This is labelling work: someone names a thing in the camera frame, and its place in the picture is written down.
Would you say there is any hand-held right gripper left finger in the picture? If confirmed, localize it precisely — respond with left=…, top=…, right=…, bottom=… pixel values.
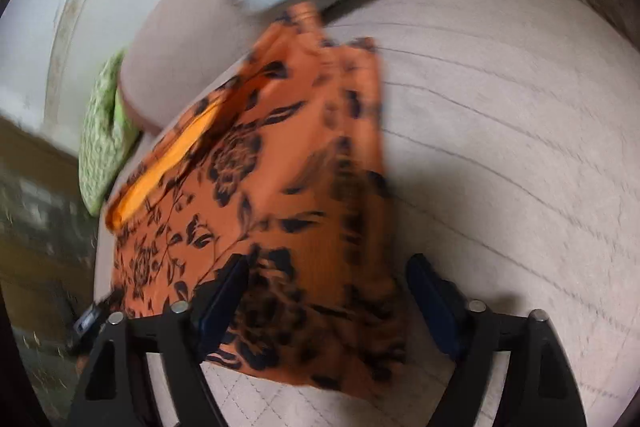
left=67, top=254, right=251, bottom=427

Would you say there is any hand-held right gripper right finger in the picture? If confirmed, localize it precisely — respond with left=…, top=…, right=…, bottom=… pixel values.
left=406, top=253, right=588, bottom=427

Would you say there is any orange floral print garment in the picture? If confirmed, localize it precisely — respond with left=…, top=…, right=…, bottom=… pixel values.
left=104, top=2, right=408, bottom=395

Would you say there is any wooden cabinet with glass doors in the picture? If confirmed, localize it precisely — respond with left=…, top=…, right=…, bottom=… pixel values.
left=0, top=114, right=98, bottom=408

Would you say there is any quilted beige bed cover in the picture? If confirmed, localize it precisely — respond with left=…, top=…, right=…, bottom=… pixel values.
left=95, top=0, right=640, bottom=427

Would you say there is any green patterned pillow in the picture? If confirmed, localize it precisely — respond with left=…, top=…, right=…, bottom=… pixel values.
left=80, top=49, right=143, bottom=215

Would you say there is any pink pillow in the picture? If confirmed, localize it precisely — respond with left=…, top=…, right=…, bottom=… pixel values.
left=119, top=0, right=261, bottom=135

